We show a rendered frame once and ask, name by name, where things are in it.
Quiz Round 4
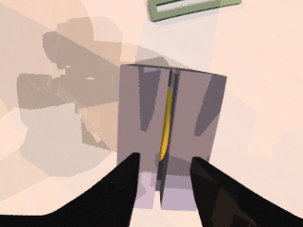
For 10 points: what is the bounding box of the gold coin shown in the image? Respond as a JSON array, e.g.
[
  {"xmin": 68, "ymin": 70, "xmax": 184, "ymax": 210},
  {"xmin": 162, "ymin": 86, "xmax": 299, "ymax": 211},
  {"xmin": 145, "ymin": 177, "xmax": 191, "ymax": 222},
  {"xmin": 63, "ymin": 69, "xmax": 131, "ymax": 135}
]
[{"xmin": 159, "ymin": 88, "xmax": 171, "ymax": 160}]

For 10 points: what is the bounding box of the green rectangular frame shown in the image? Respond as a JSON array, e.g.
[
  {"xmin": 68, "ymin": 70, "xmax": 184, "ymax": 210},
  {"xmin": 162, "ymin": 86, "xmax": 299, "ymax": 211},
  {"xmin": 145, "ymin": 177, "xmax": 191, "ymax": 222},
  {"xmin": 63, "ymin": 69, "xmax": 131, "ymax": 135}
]
[{"xmin": 148, "ymin": 0, "xmax": 242, "ymax": 23}]

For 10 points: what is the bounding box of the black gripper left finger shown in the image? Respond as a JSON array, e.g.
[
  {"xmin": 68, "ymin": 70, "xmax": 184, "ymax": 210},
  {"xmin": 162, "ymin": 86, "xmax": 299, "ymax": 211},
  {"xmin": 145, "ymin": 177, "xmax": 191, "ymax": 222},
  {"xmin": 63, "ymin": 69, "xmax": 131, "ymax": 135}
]
[{"xmin": 0, "ymin": 152, "xmax": 140, "ymax": 227}]

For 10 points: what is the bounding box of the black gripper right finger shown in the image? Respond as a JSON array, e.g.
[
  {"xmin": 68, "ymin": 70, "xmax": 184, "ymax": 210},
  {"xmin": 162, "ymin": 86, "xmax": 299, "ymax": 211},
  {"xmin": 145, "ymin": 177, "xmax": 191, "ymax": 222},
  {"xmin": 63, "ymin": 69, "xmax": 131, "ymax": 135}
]
[{"xmin": 189, "ymin": 156, "xmax": 303, "ymax": 227}]

